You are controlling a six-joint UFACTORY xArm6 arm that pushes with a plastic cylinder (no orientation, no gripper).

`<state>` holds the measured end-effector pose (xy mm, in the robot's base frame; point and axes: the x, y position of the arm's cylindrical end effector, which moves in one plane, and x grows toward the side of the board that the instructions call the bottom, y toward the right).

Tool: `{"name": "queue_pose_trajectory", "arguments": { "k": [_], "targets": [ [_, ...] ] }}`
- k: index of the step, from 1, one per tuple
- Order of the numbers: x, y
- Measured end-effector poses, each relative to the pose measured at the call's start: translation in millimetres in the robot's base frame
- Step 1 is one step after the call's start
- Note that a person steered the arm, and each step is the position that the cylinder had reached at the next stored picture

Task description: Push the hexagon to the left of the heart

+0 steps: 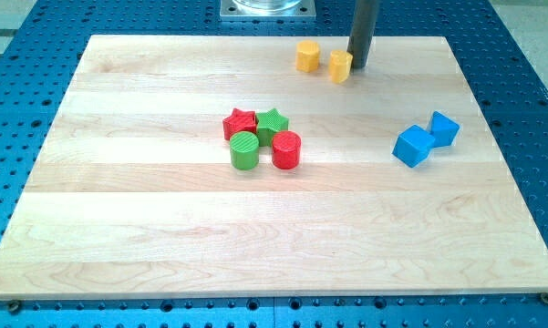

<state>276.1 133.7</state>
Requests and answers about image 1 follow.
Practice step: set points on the yellow hexagon block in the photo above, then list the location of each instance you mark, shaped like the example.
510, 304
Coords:
307, 55

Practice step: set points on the yellow heart block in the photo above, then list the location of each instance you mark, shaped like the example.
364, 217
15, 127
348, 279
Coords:
339, 66

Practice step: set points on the red cylinder block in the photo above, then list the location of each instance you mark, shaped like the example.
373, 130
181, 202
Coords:
286, 149

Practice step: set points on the green cylinder block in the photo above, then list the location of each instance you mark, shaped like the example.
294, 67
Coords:
244, 150

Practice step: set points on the green star block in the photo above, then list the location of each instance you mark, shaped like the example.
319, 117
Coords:
270, 123

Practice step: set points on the red star block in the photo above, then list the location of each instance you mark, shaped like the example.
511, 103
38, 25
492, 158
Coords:
239, 121

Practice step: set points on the light wooden board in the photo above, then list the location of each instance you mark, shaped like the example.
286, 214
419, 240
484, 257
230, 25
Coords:
133, 194

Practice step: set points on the blue cube block left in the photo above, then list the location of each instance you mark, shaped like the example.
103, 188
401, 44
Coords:
413, 145

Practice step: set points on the blue cube block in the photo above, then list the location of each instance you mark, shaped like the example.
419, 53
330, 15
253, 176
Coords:
413, 145
443, 129

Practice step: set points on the blue cube block right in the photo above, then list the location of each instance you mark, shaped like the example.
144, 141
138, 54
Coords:
443, 129

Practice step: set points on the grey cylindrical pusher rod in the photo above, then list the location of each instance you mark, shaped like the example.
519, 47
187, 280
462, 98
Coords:
362, 30

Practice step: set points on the blue perforated metal table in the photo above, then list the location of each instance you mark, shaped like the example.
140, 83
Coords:
44, 52

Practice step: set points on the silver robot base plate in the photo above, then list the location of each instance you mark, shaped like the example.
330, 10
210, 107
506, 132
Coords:
240, 10

